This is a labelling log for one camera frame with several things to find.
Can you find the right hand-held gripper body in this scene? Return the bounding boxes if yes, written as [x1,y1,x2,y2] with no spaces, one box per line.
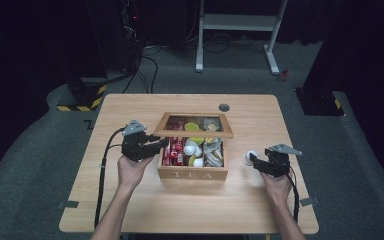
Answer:
[262,143,304,178]

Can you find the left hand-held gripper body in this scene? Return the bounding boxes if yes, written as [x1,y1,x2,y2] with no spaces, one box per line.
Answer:
[120,119,158,163]

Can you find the small white capsule cup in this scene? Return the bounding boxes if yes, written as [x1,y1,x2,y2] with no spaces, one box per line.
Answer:
[242,150,259,167]

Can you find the wooden box with glass lid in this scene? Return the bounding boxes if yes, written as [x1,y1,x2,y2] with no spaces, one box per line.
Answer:
[152,111,235,182]

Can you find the person's right hand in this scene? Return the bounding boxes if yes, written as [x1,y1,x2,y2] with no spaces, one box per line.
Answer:
[259,170,295,202]

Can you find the person's left hand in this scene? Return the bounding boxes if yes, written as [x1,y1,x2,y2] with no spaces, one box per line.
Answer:
[116,153,156,192]

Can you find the row of red packets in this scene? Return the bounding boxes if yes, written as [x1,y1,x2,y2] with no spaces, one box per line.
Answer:
[161,136,185,167]

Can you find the white capsule with round top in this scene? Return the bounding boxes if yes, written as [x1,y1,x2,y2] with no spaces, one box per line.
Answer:
[183,139,204,158]

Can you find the white capsule with green rim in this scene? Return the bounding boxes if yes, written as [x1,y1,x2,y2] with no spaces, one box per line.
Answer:
[188,155,205,168]

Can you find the pile of silver packets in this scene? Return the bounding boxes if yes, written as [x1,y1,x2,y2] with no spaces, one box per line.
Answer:
[203,137,225,168]

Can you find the grey tape piece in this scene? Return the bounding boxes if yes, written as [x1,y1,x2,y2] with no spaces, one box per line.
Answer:
[57,200,80,210]
[299,196,321,207]

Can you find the black yellow striped stand base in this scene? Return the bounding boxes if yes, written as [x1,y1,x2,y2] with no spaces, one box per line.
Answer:
[56,77,109,113]

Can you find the black flat stand base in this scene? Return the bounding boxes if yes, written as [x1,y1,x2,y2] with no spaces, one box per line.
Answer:
[294,86,345,117]

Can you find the dark equipment rack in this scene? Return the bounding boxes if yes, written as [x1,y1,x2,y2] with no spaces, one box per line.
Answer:
[118,0,145,73]

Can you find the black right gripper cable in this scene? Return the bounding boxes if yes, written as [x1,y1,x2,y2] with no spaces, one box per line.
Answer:
[285,165,301,223]

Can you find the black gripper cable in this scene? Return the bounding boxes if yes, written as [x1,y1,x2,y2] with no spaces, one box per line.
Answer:
[93,127,128,230]
[285,165,301,223]

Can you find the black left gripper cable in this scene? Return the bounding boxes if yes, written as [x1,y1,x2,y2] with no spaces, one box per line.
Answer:
[93,127,128,230]

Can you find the black floor cables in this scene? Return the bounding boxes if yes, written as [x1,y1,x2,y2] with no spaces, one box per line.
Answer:
[121,43,163,95]

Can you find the white metal stand frame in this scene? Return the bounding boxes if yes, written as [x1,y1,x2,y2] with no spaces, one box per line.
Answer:
[195,0,288,76]

